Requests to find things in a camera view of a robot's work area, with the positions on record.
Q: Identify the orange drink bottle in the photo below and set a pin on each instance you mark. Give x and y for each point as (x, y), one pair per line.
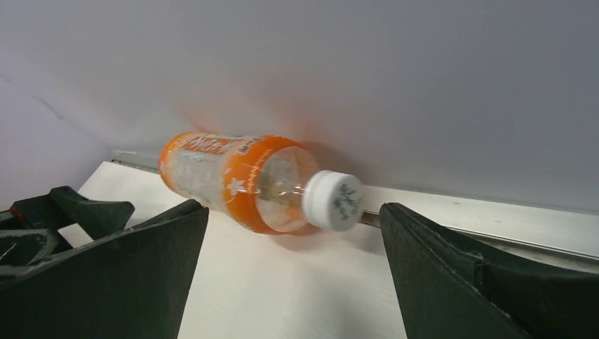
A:
(267, 184)

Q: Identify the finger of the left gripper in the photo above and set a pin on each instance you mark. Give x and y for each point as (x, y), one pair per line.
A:
(63, 206)
(27, 237)

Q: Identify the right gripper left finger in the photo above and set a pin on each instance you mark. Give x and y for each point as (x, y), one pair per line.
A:
(131, 284)

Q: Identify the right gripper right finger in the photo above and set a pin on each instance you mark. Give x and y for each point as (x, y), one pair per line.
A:
(450, 285)

